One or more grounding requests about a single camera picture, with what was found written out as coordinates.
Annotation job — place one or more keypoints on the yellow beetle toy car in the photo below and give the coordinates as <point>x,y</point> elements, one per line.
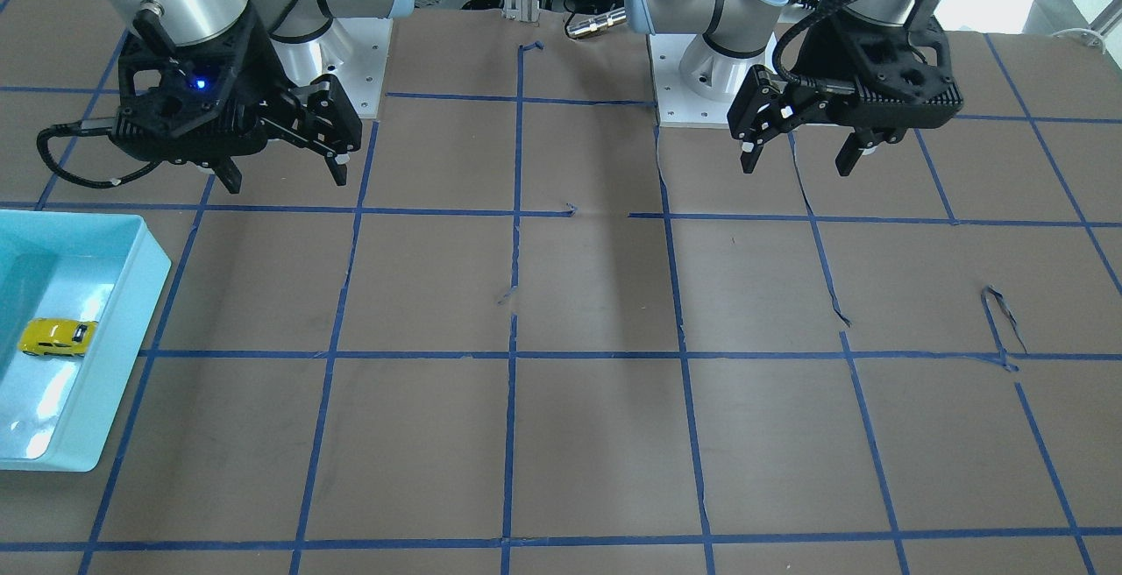
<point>57,337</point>

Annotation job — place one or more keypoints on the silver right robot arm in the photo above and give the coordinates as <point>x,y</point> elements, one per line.
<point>82,152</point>

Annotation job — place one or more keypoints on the light blue plastic bin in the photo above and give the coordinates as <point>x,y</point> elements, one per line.
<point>78,291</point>

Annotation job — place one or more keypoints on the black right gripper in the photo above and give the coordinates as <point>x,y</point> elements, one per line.
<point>261,65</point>

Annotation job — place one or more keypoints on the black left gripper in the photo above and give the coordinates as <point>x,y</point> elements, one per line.
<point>813,56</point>

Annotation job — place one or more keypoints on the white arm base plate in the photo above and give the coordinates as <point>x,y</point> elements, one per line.
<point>355,50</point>
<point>695,85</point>

